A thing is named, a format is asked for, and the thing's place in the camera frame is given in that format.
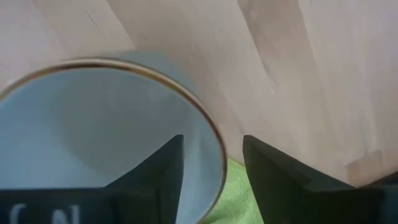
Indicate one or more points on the teal mug with white interior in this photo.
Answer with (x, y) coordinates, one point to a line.
(93, 124)

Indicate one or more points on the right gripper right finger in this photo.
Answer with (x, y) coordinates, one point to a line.
(295, 199)

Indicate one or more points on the green microfibre cloth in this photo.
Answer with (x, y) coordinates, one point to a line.
(236, 199)

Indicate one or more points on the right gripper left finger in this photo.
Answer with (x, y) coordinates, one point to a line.
(155, 186)

